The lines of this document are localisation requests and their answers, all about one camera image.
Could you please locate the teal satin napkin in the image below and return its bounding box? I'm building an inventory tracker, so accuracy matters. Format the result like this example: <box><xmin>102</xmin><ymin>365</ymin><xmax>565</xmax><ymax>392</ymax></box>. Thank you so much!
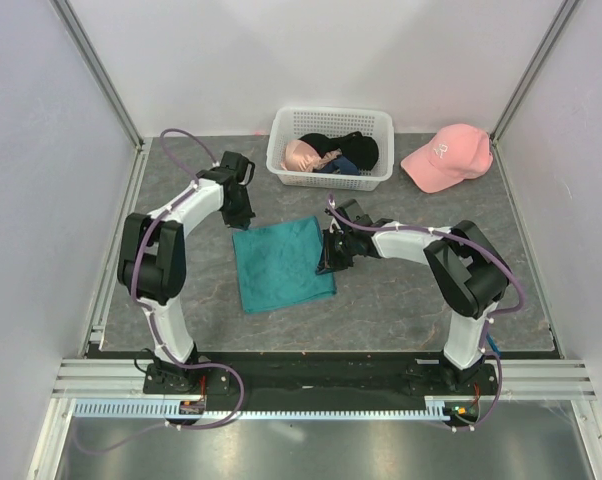
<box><xmin>232</xmin><ymin>216</ymin><xmax>337</xmax><ymax>314</ymax></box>

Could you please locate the navy blue garment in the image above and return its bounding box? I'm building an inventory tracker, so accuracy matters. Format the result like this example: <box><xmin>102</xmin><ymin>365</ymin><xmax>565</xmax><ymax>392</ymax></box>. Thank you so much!
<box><xmin>314</xmin><ymin>156</ymin><xmax>360</xmax><ymax>176</ymax></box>

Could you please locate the white plastic basket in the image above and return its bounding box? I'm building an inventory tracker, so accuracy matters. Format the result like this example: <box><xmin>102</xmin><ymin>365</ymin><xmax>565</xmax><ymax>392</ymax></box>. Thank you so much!
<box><xmin>266</xmin><ymin>107</ymin><xmax>394</xmax><ymax>191</ymax></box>

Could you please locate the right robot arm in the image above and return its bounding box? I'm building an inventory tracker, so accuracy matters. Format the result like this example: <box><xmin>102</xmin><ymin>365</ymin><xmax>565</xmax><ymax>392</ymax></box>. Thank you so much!
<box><xmin>317</xmin><ymin>199</ymin><xmax>514</xmax><ymax>394</ymax></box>

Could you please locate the black garment in basket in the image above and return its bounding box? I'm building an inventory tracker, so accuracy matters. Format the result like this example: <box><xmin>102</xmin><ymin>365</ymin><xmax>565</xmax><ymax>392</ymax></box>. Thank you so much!
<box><xmin>300</xmin><ymin>131</ymin><xmax>380</xmax><ymax>171</ymax></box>

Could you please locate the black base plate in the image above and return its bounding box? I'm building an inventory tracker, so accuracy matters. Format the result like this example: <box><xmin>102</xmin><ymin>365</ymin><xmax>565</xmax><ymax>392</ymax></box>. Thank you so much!
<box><xmin>133</xmin><ymin>350</ymin><xmax>499</xmax><ymax>397</ymax></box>

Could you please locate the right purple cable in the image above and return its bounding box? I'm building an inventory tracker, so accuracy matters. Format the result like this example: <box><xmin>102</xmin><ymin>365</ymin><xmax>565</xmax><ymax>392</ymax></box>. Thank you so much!
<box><xmin>326</xmin><ymin>193</ymin><xmax>527</xmax><ymax>434</ymax></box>

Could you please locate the peach satin garment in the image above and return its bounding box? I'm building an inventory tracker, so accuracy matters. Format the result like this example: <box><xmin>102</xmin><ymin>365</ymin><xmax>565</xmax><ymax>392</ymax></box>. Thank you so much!
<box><xmin>280</xmin><ymin>140</ymin><xmax>329</xmax><ymax>173</ymax></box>

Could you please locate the light blue cable duct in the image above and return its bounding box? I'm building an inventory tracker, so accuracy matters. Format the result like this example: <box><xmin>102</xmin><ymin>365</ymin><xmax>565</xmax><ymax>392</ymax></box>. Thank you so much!
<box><xmin>73</xmin><ymin>397</ymin><xmax>452</xmax><ymax>421</ymax></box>

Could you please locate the pink baseball cap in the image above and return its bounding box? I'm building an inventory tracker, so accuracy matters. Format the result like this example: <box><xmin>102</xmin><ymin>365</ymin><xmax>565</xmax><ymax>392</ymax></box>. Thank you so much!
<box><xmin>400</xmin><ymin>124</ymin><xmax>493</xmax><ymax>194</ymax></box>

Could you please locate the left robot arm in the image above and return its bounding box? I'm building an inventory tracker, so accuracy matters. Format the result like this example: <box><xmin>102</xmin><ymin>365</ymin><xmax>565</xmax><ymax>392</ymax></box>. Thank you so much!
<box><xmin>117</xmin><ymin>152</ymin><xmax>255</xmax><ymax>394</ymax></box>

